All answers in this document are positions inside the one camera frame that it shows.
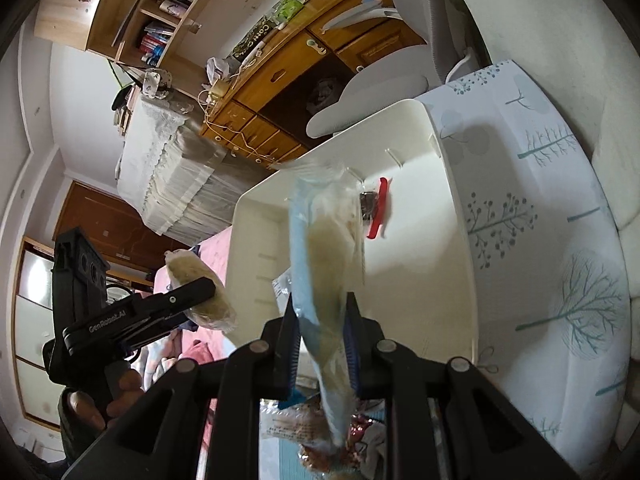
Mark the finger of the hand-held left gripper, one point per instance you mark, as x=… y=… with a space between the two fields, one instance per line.
x=185 y=295

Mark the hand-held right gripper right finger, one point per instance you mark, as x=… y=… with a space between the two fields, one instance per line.
x=352 y=355

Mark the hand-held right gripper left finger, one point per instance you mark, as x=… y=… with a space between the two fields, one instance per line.
x=290 y=352

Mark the clear rice cracker packet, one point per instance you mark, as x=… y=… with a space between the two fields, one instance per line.
x=187 y=266

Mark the blue rice cracker packet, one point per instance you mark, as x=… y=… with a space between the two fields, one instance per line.
x=325 y=260

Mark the white plastic bin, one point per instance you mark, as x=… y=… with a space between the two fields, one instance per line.
x=425 y=260

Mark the person's left hand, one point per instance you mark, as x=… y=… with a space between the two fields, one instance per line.
x=125 y=390

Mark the wooden framed glass door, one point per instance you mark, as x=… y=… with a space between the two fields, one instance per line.
x=35 y=320

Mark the brown wooden door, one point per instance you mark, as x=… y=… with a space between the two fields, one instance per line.
x=90 y=215

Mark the clear brown snack packet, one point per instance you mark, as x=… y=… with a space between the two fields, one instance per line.
x=290 y=427

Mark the teal striped cloth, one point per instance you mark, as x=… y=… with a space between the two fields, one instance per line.
x=277 y=462

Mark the lace cloth covered piano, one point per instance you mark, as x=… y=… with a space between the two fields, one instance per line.
x=165 y=150

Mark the small red snack packet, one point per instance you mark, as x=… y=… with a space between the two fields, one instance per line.
x=380 y=210

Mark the floral fabric pouch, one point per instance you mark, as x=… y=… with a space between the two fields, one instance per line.
x=157 y=82

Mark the tree print bed sheet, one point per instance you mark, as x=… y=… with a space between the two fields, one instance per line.
x=525 y=210

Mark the white plastic bag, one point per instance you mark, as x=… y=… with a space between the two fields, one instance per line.
x=222 y=66

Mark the row of books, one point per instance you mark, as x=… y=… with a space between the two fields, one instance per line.
x=155 y=42

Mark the wooden desk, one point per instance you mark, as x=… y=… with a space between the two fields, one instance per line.
x=280 y=60

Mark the grey office chair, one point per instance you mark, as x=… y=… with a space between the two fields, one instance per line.
x=370 y=90

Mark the black printed packet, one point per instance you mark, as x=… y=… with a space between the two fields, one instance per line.
x=255 y=35

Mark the wooden bookshelf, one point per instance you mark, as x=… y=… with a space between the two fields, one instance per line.
x=125 y=15

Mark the green packet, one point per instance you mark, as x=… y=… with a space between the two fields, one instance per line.
x=287 y=7

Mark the white plastic hanger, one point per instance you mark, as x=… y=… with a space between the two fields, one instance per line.
x=360 y=12

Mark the wooden wall cabinet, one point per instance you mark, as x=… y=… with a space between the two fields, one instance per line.
x=65 y=15

